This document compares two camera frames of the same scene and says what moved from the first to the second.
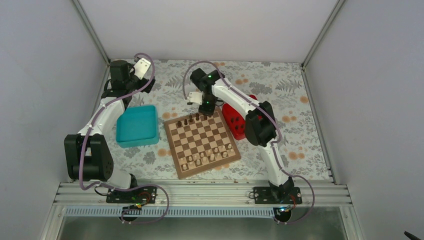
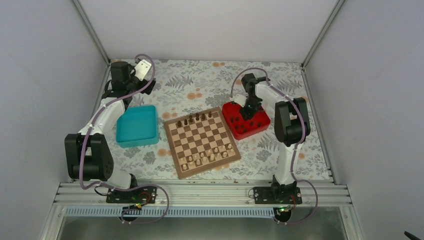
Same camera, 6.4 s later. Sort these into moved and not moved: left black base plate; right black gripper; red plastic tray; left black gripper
Moved: right black gripper
Not moved: red plastic tray; left black base plate; left black gripper
